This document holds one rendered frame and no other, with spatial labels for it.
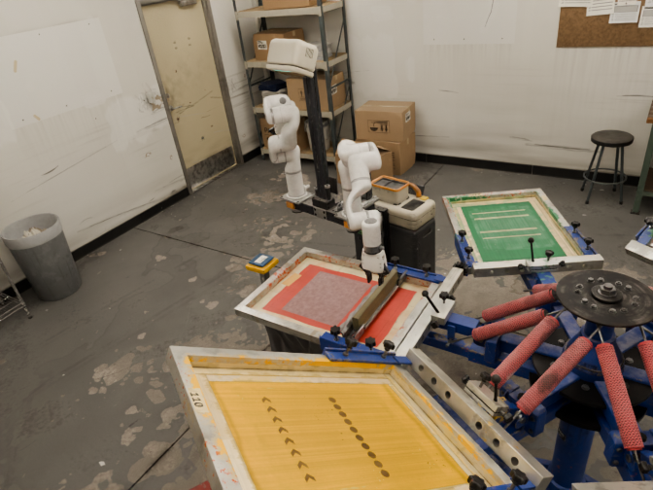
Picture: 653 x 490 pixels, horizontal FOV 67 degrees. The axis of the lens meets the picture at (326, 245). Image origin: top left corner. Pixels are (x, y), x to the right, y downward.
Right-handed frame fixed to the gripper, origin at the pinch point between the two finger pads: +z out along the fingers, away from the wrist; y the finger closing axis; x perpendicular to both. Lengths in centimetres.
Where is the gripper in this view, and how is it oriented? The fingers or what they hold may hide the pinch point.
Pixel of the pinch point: (375, 279)
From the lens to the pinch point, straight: 213.2
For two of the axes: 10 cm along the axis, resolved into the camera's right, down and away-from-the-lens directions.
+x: -5.3, 4.9, -6.9
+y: -8.4, -1.9, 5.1
